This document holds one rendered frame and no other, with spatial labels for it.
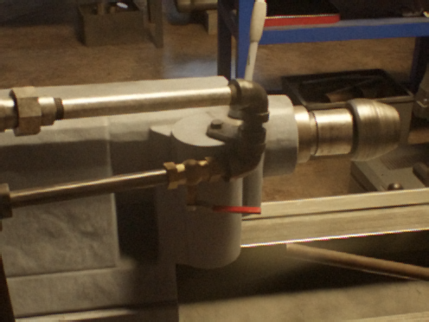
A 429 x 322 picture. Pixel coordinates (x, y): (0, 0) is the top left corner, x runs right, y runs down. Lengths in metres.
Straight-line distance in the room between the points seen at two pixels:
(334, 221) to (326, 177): 1.82
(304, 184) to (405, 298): 1.76
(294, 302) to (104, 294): 0.44
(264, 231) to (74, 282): 0.43
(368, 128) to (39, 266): 0.46
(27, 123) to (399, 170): 2.10
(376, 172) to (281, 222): 1.39
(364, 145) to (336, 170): 2.17
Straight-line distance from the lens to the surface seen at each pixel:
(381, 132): 0.95
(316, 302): 1.22
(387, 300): 1.25
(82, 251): 0.87
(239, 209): 0.77
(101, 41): 4.66
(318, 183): 2.99
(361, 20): 2.92
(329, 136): 0.93
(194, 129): 0.80
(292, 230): 1.20
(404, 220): 1.26
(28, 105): 0.63
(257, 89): 0.74
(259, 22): 0.85
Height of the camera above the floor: 1.51
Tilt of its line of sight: 29 degrees down
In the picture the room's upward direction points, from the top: straight up
